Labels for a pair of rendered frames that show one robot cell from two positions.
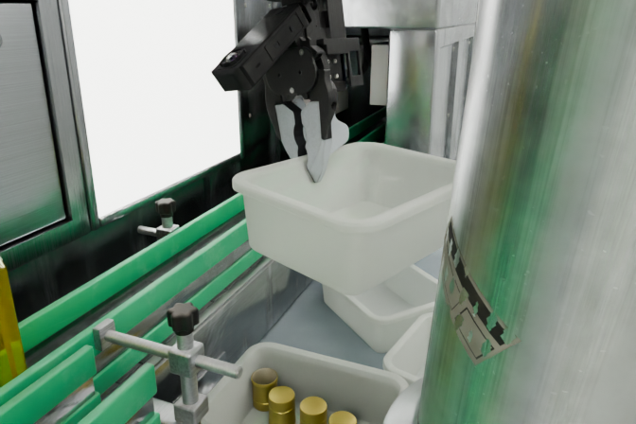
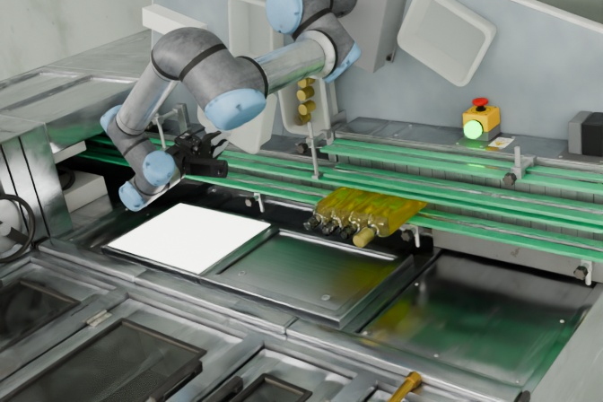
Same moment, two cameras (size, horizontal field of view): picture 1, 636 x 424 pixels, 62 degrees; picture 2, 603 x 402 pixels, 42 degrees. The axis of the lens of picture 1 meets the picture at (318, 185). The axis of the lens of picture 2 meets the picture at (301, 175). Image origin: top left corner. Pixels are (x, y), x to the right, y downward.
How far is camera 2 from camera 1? 1.62 m
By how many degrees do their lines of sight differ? 27
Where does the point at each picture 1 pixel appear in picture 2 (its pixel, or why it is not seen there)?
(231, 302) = (275, 151)
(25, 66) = (240, 265)
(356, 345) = not seen: hidden behind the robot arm
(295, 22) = (191, 160)
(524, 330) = (305, 70)
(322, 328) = not seen: hidden behind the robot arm
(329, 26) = (178, 151)
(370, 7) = (44, 172)
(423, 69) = (68, 121)
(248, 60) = (219, 164)
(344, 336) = not seen: hidden behind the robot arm
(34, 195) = (281, 240)
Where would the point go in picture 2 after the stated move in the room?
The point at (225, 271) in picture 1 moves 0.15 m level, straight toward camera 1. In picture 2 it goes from (263, 161) to (291, 140)
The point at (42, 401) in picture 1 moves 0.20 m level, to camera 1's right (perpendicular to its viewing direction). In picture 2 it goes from (345, 174) to (313, 108)
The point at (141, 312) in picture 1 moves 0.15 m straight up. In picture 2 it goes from (302, 172) to (269, 194)
